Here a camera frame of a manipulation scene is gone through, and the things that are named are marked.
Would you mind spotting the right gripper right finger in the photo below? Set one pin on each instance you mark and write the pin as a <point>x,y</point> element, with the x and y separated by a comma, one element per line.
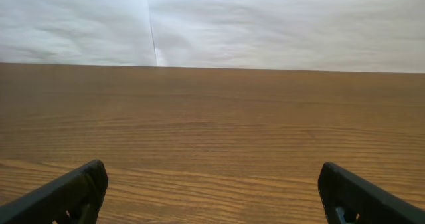
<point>352,197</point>

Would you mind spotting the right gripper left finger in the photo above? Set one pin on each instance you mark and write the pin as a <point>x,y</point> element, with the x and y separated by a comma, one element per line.
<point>71,194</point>

